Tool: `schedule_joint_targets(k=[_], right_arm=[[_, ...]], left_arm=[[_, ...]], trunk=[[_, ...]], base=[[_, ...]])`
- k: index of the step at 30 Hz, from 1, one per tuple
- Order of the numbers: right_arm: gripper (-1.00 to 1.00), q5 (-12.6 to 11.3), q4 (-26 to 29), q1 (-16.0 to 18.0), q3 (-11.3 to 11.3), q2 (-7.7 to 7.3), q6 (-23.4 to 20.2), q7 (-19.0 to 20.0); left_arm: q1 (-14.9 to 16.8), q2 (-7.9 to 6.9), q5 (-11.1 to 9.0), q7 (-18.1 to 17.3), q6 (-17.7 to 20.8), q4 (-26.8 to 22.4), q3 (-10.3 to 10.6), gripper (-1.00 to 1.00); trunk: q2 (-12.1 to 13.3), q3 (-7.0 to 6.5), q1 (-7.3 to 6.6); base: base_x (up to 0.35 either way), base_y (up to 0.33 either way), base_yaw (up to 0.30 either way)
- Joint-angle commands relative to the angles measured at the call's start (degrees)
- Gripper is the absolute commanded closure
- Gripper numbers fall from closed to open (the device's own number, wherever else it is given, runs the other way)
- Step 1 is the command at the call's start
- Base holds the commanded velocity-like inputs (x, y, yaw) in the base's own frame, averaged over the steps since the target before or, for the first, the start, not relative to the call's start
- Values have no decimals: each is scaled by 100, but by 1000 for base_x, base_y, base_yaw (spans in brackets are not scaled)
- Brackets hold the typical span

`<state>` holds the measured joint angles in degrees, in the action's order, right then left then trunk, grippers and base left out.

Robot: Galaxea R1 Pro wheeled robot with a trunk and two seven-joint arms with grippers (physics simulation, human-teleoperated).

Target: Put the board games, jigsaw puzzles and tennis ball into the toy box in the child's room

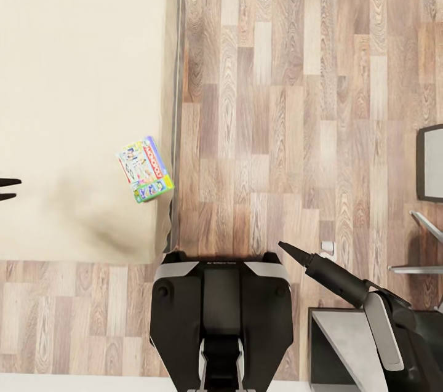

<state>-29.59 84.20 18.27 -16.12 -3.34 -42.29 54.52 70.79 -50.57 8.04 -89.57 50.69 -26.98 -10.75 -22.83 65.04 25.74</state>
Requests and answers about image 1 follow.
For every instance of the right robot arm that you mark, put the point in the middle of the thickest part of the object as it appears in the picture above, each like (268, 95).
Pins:
(406, 359)

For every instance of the swivel chair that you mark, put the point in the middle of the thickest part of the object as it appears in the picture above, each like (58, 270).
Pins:
(424, 269)

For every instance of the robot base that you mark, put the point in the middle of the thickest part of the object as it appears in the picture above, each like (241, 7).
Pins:
(221, 301)

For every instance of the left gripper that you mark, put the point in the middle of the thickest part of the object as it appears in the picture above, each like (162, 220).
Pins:
(6, 182)

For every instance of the board game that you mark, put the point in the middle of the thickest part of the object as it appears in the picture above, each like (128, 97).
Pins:
(144, 169)

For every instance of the robot trunk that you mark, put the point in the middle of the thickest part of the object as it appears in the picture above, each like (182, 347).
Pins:
(235, 361)

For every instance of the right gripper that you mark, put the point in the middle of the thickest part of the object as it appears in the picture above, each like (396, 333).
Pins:
(326, 272)

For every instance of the bed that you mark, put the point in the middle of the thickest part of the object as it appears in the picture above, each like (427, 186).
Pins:
(78, 79)

